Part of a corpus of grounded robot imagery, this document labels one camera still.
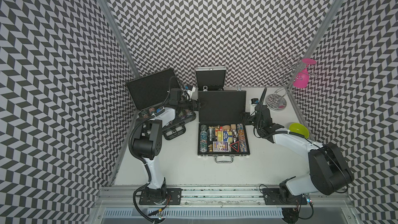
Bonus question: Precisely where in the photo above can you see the black textured poker case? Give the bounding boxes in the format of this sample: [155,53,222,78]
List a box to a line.
[198,90,250,163]

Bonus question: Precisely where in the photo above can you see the small silver poker case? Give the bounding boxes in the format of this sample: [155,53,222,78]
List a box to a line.
[195,66,227,91]

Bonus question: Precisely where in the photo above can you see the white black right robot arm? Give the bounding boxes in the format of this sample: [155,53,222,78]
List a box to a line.
[243,105,354,197]

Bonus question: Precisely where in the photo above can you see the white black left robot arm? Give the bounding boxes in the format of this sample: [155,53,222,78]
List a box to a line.
[128,86,196,198]

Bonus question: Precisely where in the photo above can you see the large black poker case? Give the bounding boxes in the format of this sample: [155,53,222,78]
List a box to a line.
[125,68,196,140]

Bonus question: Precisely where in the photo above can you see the lime green plastic bowl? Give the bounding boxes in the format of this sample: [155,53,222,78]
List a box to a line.
[289,123,310,139]

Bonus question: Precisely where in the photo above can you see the pink plastic wine glass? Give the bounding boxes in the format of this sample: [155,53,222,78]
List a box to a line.
[293,58,317,89]

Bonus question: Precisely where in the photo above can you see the chrome glass holder stand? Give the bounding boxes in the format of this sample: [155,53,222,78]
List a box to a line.
[265,58,315,111]

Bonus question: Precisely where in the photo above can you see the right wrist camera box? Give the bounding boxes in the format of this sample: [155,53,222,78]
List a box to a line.
[250,98,259,115]

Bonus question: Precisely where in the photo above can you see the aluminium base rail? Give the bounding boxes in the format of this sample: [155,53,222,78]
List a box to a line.
[87,185,361,224]

